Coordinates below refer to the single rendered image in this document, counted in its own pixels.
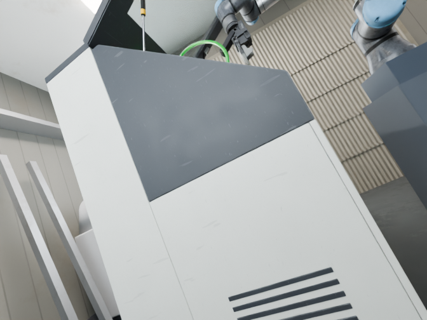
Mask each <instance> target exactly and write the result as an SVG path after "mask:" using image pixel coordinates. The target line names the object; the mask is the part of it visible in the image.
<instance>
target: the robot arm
mask: <svg viewBox="0 0 427 320"><path fill-rule="evenodd" d="M278 1H279V0H218V1H217V2H216V4H215V7H214V9H215V12H216V14H217V18H218V19H219V20H220V22H221V24H222V26H223V28H224V30H225V31H226V33H227V34H228V36H227V38H226V40H225V41H224V43H223V47H225V49H226V50H227V52H228V51H229V50H230V48H231V47H232V45H233V44H234V47H235V48H236V50H237V52H238V53H239V54H240V56H241V58H242V60H243V61H244V63H245V64H247V65H250V64H249V62H248V61H249V60H250V59H251V58H252V57H253V56H254V52H253V48H250V46H251V45H253V44H252V38H251V35H250V33H249V31H248V29H247V28H246V27H245V25H244V24H243V22H242V20H240V21H238V20H237V18H236V16H235V14H236V13H237V12H240V13H241V15H242V17H243V19H244V21H246V23H247V24H248V25H253V24H255V23H256V22H257V21H258V19H259V15H260V14H261V13H263V12H265V11H266V10H267V9H268V8H270V7H271V6H272V5H274V4H275V3H277V2H278ZM406 2H407V0H355V3H354V5H353V11H354V12H355V14H356V16H357V17H358V18H357V19H356V22H355V23H353V25H352V26H351V29H350V34H351V37H352V39H353V40H354V41H355V42H356V44H357V45H358V47H359V48H360V49H361V51H362V53H363V54H364V55H365V57H366V59H367V61H368V65H369V72H370V74H371V75H372V74H373V73H375V71H376V70H377V69H378V68H380V67H381V66H382V65H383V64H384V63H386V62H387V61H389V60H391V59H393V58H395V57H397V56H399V55H401V54H403V53H405V52H407V51H409V50H411V49H413V48H415V47H417V46H416V45H415V44H413V43H412V44H411V43H410V42H408V41H407V40H405V39H404V38H402V37H400V35H399V34H398V32H397V31H396V30H395V28H394V27H393V26H394V24H395V22H396V21H397V19H398V17H399V16H400V15H401V14H402V12H403V10H404V8H405V5H406Z"/></svg>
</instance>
